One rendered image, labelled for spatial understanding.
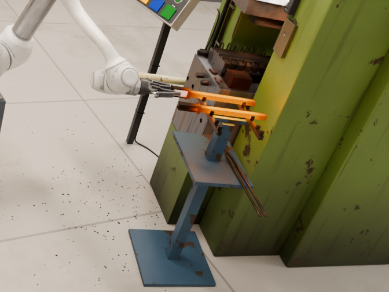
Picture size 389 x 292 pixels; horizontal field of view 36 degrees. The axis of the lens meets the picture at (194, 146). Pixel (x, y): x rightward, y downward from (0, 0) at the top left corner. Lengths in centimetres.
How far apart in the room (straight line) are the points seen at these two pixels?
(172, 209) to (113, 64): 122
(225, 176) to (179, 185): 61
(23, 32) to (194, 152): 99
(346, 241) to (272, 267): 47
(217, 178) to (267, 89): 55
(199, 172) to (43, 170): 118
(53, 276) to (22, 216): 43
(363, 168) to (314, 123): 42
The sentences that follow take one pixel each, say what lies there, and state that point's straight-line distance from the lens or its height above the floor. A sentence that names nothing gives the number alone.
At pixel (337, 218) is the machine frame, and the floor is 39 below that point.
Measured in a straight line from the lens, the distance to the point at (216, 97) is 285.
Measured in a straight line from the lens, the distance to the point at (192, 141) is 298.
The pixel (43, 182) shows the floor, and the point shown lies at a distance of 355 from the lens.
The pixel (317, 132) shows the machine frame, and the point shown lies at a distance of 311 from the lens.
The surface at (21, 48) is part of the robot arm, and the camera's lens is 304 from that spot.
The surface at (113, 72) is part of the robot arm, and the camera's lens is 248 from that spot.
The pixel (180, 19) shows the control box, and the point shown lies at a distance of 349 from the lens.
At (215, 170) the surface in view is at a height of 68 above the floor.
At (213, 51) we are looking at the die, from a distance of 327.
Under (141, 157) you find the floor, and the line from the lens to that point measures 398.
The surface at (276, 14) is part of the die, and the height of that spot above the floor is 130.
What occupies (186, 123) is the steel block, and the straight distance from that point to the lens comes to 335.
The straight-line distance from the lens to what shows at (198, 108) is 270.
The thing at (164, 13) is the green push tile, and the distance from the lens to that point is 350.
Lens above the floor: 218
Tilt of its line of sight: 31 degrees down
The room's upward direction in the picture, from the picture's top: 21 degrees clockwise
